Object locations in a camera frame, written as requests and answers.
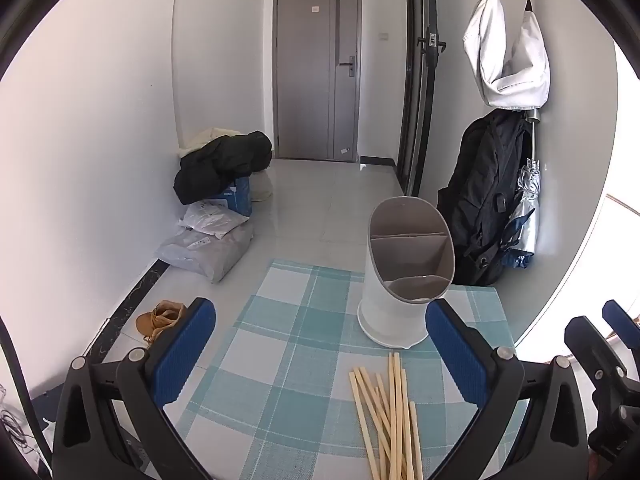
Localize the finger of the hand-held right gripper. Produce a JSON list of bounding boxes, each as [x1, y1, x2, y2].
[[564, 315, 640, 466], [602, 299, 640, 348]]

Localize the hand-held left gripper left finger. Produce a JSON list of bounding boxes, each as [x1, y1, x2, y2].
[[52, 297, 217, 480]]

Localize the white plastic mailer bag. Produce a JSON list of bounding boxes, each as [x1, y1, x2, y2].
[[178, 199, 250, 238]]

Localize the grey entrance door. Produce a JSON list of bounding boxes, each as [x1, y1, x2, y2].
[[272, 0, 363, 163]]

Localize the grey plastic package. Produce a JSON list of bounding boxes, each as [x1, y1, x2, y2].
[[156, 220, 255, 284]]

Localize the tangled black cables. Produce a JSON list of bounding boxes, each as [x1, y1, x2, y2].
[[0, 406, 32, 456]]

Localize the bunch of wooden chopsticks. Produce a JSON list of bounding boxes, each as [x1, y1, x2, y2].
[[348, 352, 425, 480]]

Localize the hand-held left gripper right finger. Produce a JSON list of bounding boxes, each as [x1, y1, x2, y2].
[[425, 299, 591, 480]]

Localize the silver folded umbrella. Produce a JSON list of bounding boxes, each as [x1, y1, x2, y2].
[[500, 107, 543, 268]]

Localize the teal checked tablecloth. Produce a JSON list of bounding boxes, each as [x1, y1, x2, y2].
[[165, 258, 531, 480]]

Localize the blue cardboard box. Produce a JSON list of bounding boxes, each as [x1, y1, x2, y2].
[[210, 176, 252, 216]]

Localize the black hanging jacket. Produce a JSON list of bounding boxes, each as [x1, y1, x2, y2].
[[436, 108, 538, 287]]

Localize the brown boot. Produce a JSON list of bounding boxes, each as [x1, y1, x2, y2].
[[136, 300, 188, 345]]

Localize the black door with handle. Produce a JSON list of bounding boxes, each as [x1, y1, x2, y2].
[[397, 0, 446, 198]]

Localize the white grey utensil holder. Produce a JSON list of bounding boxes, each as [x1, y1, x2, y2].
[[357, 196, 456, 350]]

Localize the white hanging garment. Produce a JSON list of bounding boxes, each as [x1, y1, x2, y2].
[[462, 0, 552, 111]]

